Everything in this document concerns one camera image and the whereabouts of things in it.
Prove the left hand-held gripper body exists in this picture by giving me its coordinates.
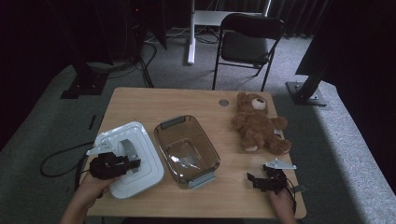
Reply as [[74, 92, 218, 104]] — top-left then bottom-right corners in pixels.
[[86, 139, 127, 181]]

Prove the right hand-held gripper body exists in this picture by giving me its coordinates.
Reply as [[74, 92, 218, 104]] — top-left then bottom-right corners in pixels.
[[262, 158, 297, 192]]

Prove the white box lid grey handle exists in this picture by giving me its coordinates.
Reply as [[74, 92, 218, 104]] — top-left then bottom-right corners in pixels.
[[92, 120, 165, 200]]

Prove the brown teddy bear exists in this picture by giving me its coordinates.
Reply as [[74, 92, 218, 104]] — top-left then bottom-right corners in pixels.
[[231, 91, 292, 156]]

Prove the transparent brown storage box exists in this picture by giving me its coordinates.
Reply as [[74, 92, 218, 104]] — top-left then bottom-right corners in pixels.
[[153, 115, 221, 190]]

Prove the person's right hand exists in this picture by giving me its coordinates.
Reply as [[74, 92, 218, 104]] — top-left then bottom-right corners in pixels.
[[269, 188, 296, 217]]

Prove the person's left hand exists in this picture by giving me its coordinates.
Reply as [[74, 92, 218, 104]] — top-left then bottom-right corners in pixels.
[[74, 172, 119, 210]]

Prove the black folding chair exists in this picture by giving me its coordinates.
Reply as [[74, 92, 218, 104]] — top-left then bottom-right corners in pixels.
[[212, 12, 286, 92]]

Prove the dark curtain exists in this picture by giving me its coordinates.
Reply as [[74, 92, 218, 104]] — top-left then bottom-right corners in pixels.
[[214, 0, 331, 38]]

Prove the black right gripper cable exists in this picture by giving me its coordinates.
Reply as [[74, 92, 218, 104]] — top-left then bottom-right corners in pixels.
[[285, 177, 298, 216]]

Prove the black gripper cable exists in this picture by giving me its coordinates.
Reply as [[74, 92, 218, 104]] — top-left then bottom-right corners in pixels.
[[285, 177, 298, 216], [74, 154, 92, 191]]

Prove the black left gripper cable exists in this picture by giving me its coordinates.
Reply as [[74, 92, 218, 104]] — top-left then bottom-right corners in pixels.
[[74, 154, 92, 191]]

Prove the black floor cable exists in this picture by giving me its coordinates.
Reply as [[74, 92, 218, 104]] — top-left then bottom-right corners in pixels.
[[39, 141, 95, 178]]

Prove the black stand with base plate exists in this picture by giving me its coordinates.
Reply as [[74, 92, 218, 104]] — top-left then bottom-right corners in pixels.
[[285, 59, 331, 107], [60, 46, 110, 100]]

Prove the black cable bundle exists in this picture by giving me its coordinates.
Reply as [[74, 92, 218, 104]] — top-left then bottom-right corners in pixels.
[[134, 38, 159, 89]]

